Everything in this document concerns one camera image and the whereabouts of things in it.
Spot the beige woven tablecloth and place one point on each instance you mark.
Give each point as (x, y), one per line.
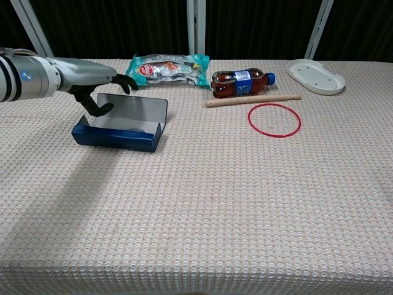
(215, 199)

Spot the white oval tray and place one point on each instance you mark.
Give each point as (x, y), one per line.
(316, 77)

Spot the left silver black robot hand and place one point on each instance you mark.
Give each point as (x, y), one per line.
(83, 75)

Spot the wooden stick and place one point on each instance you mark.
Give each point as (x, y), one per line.
(251, 99)

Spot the teal snack bag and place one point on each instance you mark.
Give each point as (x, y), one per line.
(169, 70)

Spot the black pleated curtain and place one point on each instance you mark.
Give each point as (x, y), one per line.
(362, 30)
(261, 27)
(12, 24)
(116, 27)

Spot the blue glasses case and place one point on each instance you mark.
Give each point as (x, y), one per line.
(116, 139)

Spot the cola bottle blue cap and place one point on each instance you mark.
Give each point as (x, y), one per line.
(239, 83)

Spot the grey metal partition post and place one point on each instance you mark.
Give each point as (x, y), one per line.
(196, 27)
(319, 27)
(32, 27)

